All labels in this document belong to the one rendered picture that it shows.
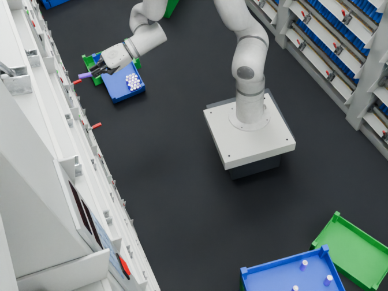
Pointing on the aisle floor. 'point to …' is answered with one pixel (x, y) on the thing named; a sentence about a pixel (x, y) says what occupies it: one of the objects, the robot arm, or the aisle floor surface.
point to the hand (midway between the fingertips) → (96, 70)
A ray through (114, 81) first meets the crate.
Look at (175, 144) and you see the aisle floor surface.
